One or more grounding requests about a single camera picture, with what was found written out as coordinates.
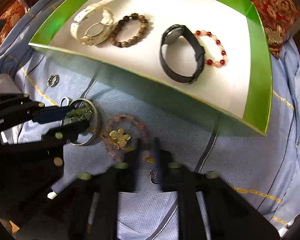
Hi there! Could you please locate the black wristwatch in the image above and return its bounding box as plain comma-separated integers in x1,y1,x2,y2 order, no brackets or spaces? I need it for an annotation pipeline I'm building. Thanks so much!
159,24,205,84

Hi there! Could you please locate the green stone bracelet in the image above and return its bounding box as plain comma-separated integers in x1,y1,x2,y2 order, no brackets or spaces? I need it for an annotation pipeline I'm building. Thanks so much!
63,107,94,126

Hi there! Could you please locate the small silver ring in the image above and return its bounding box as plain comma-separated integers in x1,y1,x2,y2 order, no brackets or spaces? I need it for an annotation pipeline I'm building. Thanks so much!
149,168,161,184

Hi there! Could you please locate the white wristwatch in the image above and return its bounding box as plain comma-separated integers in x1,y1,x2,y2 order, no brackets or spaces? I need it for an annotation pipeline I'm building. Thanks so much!
70,0,115,46

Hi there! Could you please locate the brown bead bracelet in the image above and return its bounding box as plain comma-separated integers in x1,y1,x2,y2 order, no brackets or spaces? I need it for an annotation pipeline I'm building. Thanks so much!
108,12,150,48

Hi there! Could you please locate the rhinestone ring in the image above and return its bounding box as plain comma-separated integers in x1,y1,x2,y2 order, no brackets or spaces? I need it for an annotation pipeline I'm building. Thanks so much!
46,74,60,88

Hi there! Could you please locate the gold flower brooch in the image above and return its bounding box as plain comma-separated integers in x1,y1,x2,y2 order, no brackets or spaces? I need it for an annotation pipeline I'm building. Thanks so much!
109,128,131,150

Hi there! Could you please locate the green cardboard box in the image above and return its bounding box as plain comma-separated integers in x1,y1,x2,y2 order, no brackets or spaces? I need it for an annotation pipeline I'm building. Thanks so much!
30,0,272,136

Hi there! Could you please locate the light blue cloth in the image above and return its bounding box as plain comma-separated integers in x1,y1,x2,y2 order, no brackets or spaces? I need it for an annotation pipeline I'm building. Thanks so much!
0,0,300,239

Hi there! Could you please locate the silver bangle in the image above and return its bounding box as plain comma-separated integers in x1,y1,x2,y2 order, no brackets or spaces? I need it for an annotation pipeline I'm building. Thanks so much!
60,97,102,146

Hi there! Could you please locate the red gold patterned cushion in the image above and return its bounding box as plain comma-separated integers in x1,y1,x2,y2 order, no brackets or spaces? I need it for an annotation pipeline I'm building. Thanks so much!
249,0,300,59

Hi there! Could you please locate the red and pink bead bracelet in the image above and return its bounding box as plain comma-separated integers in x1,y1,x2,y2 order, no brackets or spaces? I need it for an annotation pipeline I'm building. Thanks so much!
193,29,229,68

